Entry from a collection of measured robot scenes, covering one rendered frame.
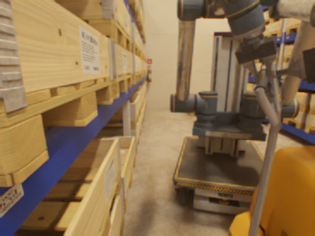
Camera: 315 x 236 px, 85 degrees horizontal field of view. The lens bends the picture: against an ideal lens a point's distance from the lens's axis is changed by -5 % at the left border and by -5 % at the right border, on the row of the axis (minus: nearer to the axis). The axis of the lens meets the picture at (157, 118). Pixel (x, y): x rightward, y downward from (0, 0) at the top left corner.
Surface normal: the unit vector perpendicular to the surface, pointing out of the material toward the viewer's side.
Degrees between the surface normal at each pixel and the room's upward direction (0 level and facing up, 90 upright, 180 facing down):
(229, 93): 90
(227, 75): 90
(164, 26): 90
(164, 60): 90
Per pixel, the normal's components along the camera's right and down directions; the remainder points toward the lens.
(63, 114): 0.03, 0.26
